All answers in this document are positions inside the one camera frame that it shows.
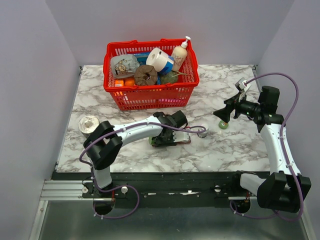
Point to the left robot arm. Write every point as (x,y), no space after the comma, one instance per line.
(104,143)

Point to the grey cartoon snack bag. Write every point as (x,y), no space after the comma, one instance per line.
(124,66)

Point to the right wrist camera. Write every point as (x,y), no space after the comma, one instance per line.
(243,87)

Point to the red plastic shopping basket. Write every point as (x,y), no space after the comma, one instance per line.
(154,96)

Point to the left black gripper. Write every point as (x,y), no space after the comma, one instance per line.
(159,144)

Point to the brown round paper package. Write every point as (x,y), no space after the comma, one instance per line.
(145,75)

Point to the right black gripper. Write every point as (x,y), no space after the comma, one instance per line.
(224,113)

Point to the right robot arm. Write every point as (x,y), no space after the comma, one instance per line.
(283,189)

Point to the orange small box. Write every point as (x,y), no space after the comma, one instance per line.
(118,83)

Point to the brown weekly pill organizer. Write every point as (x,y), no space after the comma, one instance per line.
(180,140)

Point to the white cap vitamin bottle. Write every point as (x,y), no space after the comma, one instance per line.
(203,130)

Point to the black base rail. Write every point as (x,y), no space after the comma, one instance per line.
(171,190)

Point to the green supplement bottle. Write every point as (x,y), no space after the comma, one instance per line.
(151,141)

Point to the white toilet paper roll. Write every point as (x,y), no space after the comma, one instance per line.
(158,59)

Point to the orange fruit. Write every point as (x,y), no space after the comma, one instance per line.
(129,81)

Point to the cream pump lotion bottle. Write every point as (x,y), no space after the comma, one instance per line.
(179,54)

